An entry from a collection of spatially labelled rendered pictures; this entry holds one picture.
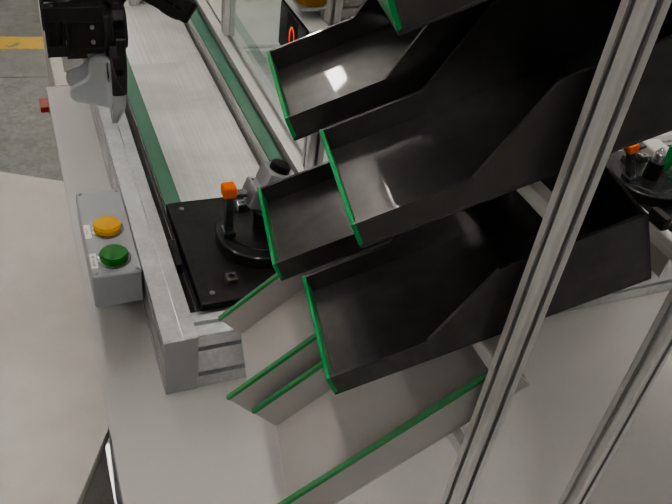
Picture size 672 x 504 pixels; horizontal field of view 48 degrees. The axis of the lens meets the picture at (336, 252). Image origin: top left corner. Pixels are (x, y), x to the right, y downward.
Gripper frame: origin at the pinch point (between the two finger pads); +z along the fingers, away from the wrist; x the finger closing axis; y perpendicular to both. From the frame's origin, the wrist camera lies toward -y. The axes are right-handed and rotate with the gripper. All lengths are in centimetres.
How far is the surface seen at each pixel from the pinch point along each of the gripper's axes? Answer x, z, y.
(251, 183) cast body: -5.2, 15.9, -18.0
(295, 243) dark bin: 24.0, 3.4, -13.7
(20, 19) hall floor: -324, 123, 9
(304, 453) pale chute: 36.2, 22.1, -12.3
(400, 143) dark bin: 34.0, -14.1, -17.8
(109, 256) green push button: -5.7, 26.1, 2.2
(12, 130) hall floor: -212, 123, 19
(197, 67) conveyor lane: -74, 32, -26
